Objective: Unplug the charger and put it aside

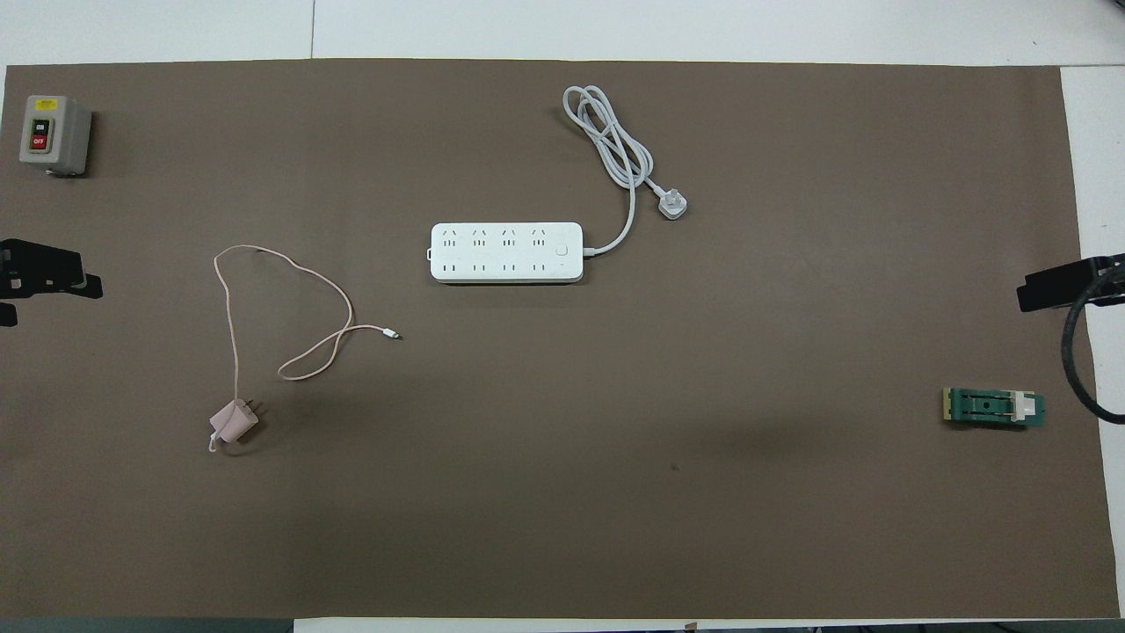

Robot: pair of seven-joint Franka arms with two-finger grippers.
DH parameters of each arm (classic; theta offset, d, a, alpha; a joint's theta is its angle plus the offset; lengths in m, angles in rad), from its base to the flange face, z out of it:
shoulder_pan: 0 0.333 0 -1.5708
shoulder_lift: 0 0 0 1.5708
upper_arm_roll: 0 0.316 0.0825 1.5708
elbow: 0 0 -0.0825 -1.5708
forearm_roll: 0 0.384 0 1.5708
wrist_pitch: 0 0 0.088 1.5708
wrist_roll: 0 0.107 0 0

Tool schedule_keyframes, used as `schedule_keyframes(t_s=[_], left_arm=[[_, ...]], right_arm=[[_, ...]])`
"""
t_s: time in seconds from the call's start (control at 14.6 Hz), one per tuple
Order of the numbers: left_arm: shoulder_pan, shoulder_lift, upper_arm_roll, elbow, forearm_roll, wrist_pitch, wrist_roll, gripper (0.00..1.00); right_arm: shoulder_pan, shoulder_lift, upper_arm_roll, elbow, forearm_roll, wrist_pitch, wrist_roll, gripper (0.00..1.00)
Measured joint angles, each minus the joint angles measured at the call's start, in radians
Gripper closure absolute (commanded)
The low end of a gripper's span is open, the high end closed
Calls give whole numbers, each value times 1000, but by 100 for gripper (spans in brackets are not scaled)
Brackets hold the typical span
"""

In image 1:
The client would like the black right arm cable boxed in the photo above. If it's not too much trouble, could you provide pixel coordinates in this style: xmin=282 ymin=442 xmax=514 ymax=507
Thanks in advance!
xmin=1061 ymin=264 xmax=1125 ymax=425

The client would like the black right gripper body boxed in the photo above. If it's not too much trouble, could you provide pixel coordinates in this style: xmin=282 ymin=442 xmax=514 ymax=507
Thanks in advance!
xmin=1092 ymin=252 xmax=1125 ymax=307

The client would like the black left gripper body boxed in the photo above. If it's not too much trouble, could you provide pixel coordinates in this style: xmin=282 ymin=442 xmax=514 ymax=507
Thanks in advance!
xmin=0 ymin=237 xmax=55 ymax=300

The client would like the green circuit board part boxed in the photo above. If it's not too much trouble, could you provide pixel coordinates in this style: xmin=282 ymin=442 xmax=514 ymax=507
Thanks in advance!
xmin=942 ymin=387 xmax=1047 ymax=432

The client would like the pink charging cable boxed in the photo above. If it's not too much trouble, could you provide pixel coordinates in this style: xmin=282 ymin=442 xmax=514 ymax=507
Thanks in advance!
xmin=207 ymin=244 xmax=403 ymax=454

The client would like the white power cord with plug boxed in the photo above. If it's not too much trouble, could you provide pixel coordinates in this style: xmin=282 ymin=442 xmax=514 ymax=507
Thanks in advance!
xmin=562 ymin=85 xmax=689 ymax=258

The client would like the pink charger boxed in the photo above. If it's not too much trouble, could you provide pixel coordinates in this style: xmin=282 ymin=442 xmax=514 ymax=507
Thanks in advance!
xmin=209 ymin=398 xmax=263 ymax=446

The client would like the grey push-button switch box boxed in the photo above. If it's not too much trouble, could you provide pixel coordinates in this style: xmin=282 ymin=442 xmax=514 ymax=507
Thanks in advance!
xmin=19 ymin=95 xmax=93 ymax=178

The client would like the brown table mat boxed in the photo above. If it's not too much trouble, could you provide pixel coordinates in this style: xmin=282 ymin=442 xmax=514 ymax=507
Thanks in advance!
xmin=0 ymin=59 xmax=1110 ymax=621

